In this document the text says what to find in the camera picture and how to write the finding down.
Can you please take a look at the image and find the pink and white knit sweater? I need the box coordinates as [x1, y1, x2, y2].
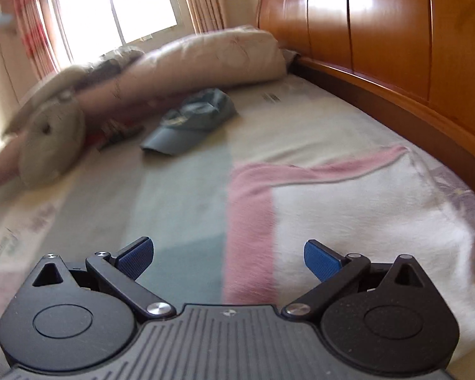
[224, 146, 475, 357]

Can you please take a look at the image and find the grey pillow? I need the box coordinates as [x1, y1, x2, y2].
[1, 64, 91, 137]

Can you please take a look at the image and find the left striped curtain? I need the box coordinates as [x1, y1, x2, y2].
[12, 0, 59, 80]

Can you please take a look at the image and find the black hair clip with flower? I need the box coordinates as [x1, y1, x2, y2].
[98, 120, 145, 151]

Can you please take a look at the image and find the wooden headboard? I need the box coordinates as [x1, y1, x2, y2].
[256, 0, 475, 191]

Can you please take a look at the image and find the floral cream rolled quilt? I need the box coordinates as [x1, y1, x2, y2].
[0, 26, 287, 186]

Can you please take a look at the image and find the grey cat face cushion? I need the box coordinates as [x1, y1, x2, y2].
[18, 99, 86, 189]

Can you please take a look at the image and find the grey folded cloth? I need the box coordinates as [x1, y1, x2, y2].
[74, 46, 145, 91]

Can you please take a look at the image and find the blue baseball cap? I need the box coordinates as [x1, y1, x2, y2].
[141, 88, 237, 156]

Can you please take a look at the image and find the window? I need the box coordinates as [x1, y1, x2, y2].
[48, 0, 194, 63]

